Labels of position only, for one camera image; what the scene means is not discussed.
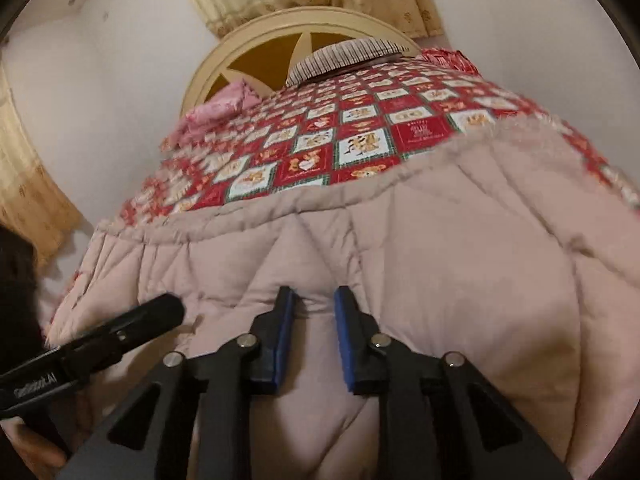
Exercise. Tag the red patterned cloth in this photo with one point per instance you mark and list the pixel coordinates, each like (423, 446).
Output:
(450, 60)

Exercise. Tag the person's left hand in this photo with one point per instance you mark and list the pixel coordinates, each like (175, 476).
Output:
(37, 447)

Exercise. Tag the cream arched headboard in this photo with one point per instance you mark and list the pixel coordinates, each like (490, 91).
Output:
(265, 60)

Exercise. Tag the pink folded quilt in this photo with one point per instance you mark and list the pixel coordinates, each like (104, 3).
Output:
(220, 105)

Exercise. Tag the beige quilted jacket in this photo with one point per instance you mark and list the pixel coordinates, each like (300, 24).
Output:
(475, 285)

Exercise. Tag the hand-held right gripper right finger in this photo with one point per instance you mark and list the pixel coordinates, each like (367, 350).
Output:
(345, 340)

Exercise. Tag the striped pillow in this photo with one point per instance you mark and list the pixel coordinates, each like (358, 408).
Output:
(340, 57)

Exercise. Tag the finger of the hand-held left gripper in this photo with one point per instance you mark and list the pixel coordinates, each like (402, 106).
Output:
(135, 322)

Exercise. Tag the red checked printed bedspread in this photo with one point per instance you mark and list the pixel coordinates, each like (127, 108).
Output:
(370, 145)

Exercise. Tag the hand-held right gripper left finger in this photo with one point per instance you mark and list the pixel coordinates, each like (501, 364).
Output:
(280, 340)

